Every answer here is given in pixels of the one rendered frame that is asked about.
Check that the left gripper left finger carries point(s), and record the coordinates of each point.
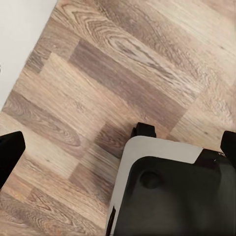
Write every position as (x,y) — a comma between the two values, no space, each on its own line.
(12,146)

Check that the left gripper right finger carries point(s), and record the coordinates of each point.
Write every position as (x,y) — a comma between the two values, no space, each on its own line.
(228,146)

